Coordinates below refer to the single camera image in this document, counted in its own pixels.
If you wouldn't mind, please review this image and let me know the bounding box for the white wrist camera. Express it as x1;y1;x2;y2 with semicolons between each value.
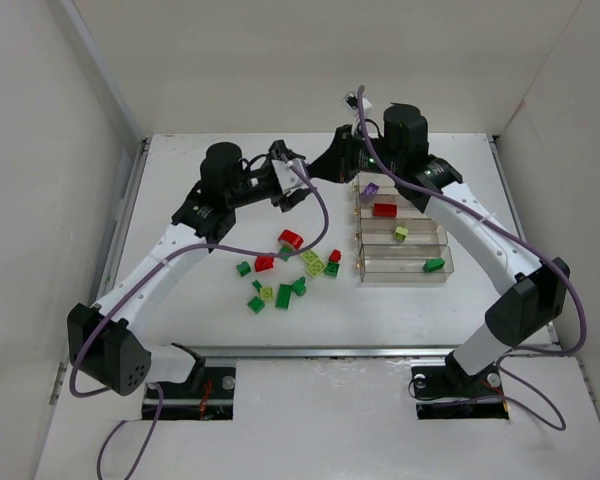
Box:
271;158;307;196
342;91;373;134

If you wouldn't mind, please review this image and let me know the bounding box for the clear container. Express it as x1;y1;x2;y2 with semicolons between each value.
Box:
354;173;399;195
353;195;429;220
356;245;454;287
349;218;448;247

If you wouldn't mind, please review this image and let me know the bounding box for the red rectangular lego brick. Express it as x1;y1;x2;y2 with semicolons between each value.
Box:
372;203;398;218

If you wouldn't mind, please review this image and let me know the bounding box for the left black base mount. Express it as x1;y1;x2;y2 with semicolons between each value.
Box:
141;360;237;421

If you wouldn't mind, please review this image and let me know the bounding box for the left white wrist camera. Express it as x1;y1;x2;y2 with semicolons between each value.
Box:
271;158;307;196

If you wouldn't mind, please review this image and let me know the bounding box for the lime lego brick carried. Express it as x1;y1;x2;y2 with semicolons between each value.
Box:
394;226;409;243

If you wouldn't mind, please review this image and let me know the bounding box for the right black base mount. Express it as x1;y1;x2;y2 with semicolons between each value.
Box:
408;365;509;420

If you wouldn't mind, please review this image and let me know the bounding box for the small lime lego brick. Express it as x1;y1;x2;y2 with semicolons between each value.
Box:
259;286;275;302

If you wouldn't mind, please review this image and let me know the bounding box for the red irregular lego piece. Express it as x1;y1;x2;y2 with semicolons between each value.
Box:
254;255;275;273

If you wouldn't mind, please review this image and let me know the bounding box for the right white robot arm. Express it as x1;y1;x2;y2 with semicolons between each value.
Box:
309;93;570;388

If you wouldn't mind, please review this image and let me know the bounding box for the green lego piece studded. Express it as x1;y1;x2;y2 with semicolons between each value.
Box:
291;276;307;297

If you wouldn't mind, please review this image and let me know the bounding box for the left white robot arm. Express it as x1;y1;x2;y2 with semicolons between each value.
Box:
67;140;314;396

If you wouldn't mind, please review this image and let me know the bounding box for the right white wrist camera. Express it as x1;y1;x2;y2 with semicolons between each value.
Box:
342;91;373;134

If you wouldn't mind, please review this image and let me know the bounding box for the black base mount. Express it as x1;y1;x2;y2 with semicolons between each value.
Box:
408;365;509;420
141;360;237;421

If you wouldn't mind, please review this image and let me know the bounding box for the green lego brick carried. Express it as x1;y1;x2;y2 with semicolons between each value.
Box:
422;257;446;273

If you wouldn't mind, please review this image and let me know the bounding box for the long green lego brick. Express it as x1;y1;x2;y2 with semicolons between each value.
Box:
275;284;293;310

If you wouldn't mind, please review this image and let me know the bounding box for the green lego brick bottom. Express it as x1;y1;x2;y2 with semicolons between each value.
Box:
247;296;266;314

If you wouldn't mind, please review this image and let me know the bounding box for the lime lego brick upper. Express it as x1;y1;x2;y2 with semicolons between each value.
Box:
300;250;319;264

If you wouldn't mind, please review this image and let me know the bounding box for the lime lego brick lower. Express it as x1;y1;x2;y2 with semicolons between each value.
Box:
307;258;326;278

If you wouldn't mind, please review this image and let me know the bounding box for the small purple lego brick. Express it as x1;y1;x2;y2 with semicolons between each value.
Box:
359;182;380;204

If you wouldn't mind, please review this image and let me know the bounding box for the red rounded lego brick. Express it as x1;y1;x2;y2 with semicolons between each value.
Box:
278;229;304;251

